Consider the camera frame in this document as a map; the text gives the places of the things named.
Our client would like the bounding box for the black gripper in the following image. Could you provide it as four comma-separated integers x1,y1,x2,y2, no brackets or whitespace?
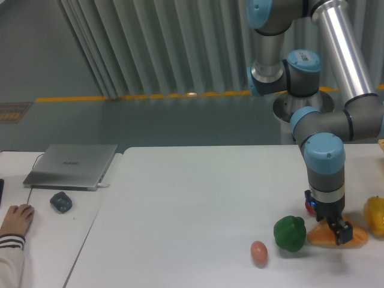
304,190,352,245

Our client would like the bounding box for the triangular orange bread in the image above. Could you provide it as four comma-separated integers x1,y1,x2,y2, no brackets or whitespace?
307,217,368,248

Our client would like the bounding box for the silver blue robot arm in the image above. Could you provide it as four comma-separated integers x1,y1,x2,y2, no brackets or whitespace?
246,1,383,245

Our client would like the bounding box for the white striped sleeve forearm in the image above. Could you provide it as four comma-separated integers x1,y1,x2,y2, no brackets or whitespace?
1,234,25,287

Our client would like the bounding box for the wooden basket corner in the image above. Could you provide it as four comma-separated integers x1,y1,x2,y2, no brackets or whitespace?
377,139,384,152

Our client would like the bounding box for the person's hand on mouse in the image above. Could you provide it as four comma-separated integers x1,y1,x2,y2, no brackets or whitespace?
1,204,35,237

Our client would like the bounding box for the red bell pepper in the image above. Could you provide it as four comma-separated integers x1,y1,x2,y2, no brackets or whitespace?
305,202,316,217

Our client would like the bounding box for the yellow bell pepper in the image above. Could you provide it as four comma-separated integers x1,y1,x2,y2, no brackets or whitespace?
363,196,383,237

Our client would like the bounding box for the green bell pepper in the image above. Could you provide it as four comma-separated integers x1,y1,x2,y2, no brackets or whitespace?
273,215,307,252

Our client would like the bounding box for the brown egg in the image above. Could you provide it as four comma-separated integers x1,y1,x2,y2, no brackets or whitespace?
250,241,268,263

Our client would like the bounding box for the white laptop plug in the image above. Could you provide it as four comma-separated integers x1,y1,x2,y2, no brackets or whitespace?
97,183,110,188

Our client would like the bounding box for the dark grey small case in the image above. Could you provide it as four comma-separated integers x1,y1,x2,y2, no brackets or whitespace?
50,191,73,214

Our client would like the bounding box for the silver closed laptop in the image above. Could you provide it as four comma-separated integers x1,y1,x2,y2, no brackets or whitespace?
23,144,118,191

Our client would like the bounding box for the black keyboard edge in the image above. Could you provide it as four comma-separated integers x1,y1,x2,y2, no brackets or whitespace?
0,179,5,205

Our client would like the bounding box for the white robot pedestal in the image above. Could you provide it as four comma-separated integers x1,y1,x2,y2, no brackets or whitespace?
273,90,334,145

